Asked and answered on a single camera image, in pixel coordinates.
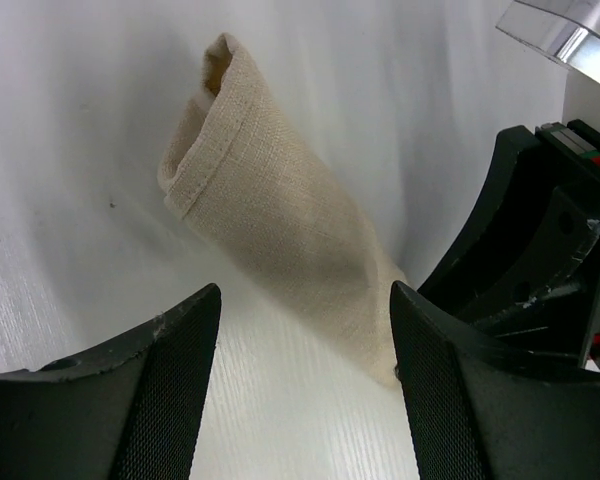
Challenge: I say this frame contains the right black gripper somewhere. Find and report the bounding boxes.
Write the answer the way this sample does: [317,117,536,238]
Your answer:
[418,120,600,370]

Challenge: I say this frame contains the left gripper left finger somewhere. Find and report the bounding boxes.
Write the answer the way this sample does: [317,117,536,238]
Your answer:
[0,284,221,479]

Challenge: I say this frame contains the beige cloth napkin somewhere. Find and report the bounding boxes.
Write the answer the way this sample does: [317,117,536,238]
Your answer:
[157,34,404,387]

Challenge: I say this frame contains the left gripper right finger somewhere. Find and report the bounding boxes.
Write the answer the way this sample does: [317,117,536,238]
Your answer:
[390,281,600,479]

